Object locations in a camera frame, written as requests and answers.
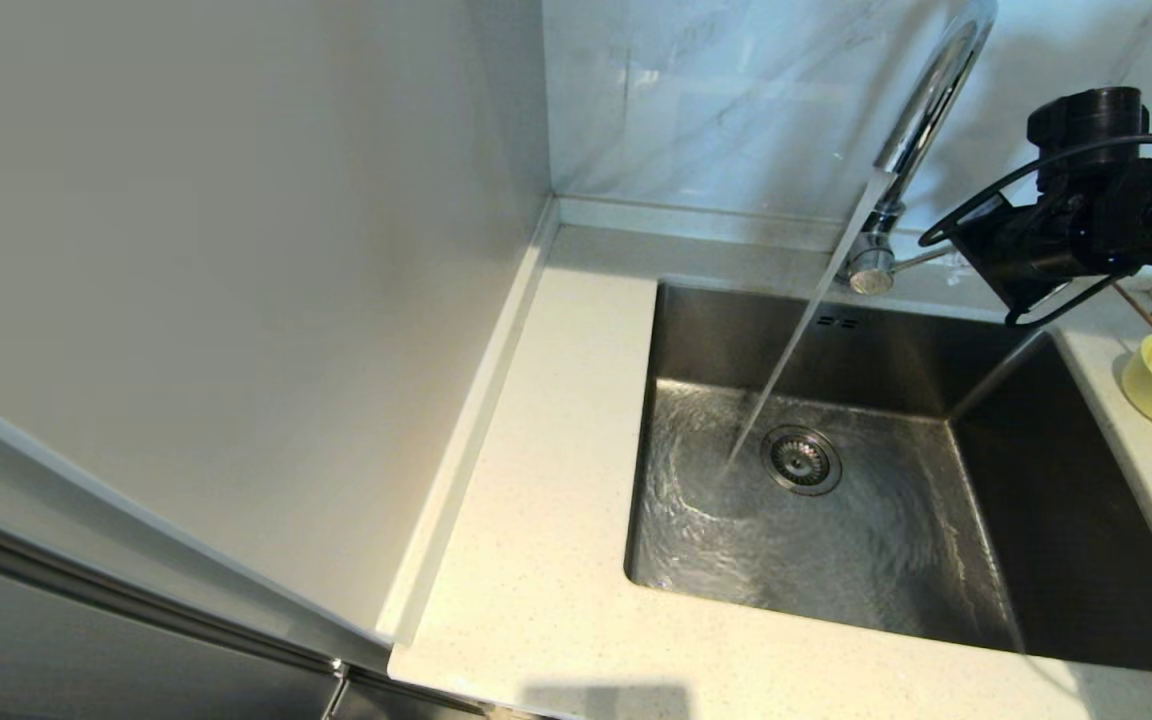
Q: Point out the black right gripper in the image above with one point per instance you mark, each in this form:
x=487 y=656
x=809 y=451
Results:
x=1086 y=125

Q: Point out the stainless steel sink basin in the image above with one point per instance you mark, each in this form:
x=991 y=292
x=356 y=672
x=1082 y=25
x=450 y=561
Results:
x=716 y=570

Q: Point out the chrome gooseneck kitchen faucet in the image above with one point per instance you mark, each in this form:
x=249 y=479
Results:
x=926 y=110

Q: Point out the round metal drain strainer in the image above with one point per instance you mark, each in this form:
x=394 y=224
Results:
x=801 y=461

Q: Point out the white tall side panel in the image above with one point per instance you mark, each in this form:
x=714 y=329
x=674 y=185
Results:
x=236 y=250

